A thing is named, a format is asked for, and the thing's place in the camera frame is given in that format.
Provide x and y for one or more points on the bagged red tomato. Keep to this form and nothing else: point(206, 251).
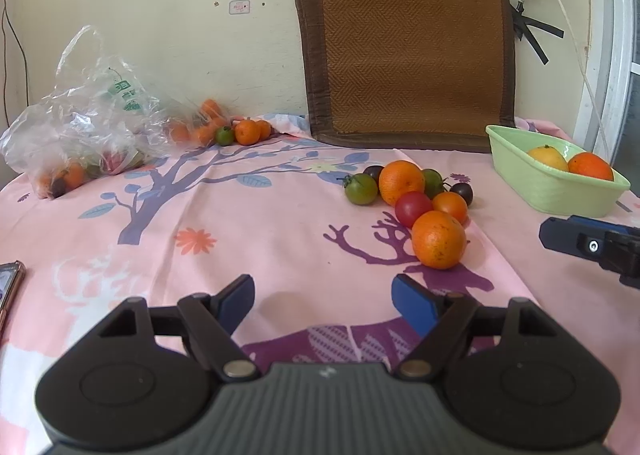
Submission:
point(114, 161)

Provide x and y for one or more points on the smartphone with gold case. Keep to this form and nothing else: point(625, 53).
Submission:
point(7, 285)

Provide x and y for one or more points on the small orange tomato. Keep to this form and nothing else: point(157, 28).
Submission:
point(451, 206)

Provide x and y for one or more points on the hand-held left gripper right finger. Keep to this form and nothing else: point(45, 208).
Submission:
point(410, 302)

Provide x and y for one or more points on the clear plastic bag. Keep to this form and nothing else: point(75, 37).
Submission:
point(90, 100)

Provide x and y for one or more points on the yellow pear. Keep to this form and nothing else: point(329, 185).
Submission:
point(547, 156)

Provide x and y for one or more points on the pink wall sticker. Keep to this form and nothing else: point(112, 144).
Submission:
point(239, 6)

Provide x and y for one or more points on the small green tomato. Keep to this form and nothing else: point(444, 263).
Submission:
point(225, 135)

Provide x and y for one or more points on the pile of small oranges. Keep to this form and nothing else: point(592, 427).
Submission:
point(247, 131)

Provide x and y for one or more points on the black tape cross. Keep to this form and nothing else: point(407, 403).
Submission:
point(530, 25)

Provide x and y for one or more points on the dark purple tomato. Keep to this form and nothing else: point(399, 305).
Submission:
point(372, 170)
point(462, 191)

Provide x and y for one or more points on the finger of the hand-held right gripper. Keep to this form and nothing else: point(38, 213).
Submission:
point(605, 225)
point(565, 237)

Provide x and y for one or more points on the light green plastic basket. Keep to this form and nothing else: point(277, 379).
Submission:
point(540, 185)

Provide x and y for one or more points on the frosted window pane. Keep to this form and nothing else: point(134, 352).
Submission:
point(631, 125)

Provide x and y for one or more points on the brown woven seat cushion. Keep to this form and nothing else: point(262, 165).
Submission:
point(410, 50)

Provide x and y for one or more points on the small bagged orange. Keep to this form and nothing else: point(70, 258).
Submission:
point(75, 174)

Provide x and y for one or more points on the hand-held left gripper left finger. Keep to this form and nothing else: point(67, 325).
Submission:
point(235, 297)

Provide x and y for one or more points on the white window frame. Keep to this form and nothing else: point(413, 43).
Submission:
point(600, 35)

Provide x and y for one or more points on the pink printed bedsheet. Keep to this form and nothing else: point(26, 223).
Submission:
point(250, 235)

